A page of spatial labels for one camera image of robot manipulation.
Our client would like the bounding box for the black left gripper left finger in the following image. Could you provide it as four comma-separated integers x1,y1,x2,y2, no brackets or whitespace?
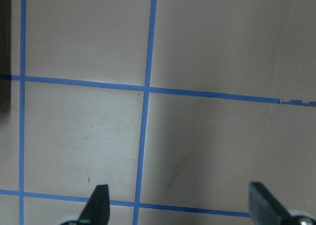
57,185,110,225

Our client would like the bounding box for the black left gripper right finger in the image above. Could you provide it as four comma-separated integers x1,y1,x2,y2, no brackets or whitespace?
248,182,316,225

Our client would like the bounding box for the brown wicker basket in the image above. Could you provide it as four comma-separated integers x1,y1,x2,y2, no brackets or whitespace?
0,0,12,121

